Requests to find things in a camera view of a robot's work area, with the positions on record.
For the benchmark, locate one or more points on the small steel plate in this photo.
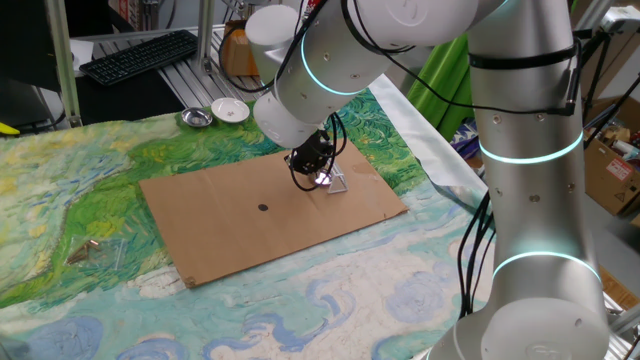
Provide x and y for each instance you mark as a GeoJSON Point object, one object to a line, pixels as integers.
{"type": "Point", "coordinates": [323, 179]}

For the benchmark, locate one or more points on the white ceramic dish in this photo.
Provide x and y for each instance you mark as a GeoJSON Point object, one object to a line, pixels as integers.
{"type": "Point", "coordinates": [230, 110]}

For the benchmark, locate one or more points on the black round dot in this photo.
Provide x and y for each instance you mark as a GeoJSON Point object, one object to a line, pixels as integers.
{"type": "Point", "coordinates": [263, 207]}

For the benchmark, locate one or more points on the taped cardboard box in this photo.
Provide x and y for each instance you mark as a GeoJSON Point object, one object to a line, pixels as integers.
{"type": "Point", "coordinates": [237, 55]}

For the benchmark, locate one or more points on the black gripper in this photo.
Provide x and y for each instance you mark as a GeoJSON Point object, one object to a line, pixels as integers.
{"type": "Point", "coordinates": [316, 149]}

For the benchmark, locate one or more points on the cardboard box red label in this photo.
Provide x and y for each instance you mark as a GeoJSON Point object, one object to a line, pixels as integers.
{"type": "Point", "coordinates": [605, 185]}

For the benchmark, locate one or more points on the painted landscape tablecloth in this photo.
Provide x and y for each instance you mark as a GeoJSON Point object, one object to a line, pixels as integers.
{"type": "Point", "coordinates": [150, 325]}

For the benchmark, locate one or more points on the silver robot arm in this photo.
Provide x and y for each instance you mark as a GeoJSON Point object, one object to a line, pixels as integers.
{"type": "Point", "coordinates": [525, 200]}

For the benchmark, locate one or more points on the black monitor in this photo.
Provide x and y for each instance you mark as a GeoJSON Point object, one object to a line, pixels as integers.
{"type": "Point", "coordinates": [25, 45]}

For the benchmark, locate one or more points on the clear plastic bag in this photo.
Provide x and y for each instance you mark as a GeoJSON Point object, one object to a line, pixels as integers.
{"type": "Point", "coordinates": [97, 255]}

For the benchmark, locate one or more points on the yellow object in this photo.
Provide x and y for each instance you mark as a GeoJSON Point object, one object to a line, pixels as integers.
{"type": "Point", "coordinates": [7, 130]}

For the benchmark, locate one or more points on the white mesh arch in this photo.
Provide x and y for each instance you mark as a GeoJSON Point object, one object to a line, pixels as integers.
{"type": "Point", "coordinates": [341, 182]}

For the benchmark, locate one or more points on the white paper sheet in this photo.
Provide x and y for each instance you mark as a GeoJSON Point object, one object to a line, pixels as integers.
{"type": "Point", "coordinates": [82, 52]}

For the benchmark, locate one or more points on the silver camera on tripod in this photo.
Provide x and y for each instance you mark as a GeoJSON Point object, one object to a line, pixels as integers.
{"type": "Point", "coordinates": [620, 20]}

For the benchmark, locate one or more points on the blue patterned bag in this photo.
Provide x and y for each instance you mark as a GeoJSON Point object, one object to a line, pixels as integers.
{"type": "Point", "coordinates": [465, 140]}

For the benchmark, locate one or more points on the green cloth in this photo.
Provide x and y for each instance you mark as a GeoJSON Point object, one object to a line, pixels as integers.
{"type": "Point", "coordinates": [440, 80]}

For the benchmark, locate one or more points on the aluminium frame post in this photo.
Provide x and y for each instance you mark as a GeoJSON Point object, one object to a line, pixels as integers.
{"type": "Point", "coordinates": [62, 60]}
{"type": "Point", "coordinates": [205, 35]}

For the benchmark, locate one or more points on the black keyboard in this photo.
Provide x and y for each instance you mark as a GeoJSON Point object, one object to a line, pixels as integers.
{"type": "Point", "coordinates": [140, 55]}

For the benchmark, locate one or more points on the small steel dish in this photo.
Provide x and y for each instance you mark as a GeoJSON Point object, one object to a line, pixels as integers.
{"type": "Point", "coordinates": [196, 118]}

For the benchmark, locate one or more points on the brown cardboard sheet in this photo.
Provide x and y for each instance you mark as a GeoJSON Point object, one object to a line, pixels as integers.
{"type": "Point", "coordinates": [225, 235]}

